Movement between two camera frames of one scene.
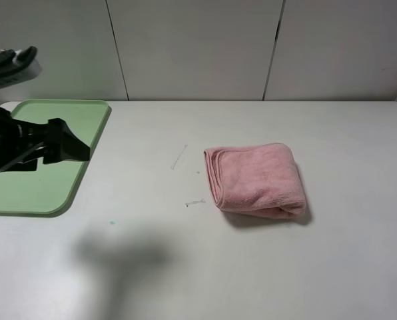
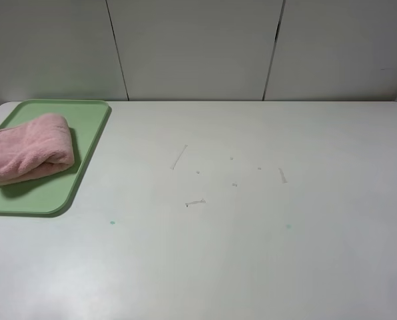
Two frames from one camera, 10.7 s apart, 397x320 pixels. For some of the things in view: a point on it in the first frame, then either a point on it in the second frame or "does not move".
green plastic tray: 46,192 does not move
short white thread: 202,201 does not move
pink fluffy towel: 261,180 → 35,149
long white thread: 178,157 does not move
